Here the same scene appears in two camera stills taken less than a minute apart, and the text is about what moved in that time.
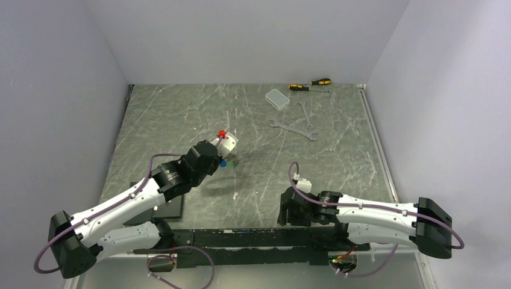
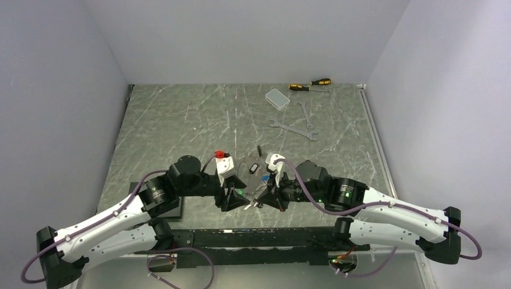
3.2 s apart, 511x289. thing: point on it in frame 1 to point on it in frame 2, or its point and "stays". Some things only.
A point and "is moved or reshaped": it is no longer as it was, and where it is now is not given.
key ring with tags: [232, 159] is moved or reshaped
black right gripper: [282, 218] to [268, 196]
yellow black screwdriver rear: [321, 81] stays
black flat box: [169, 209] stays
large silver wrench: [309, 135] stays
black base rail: [205, 247] stays
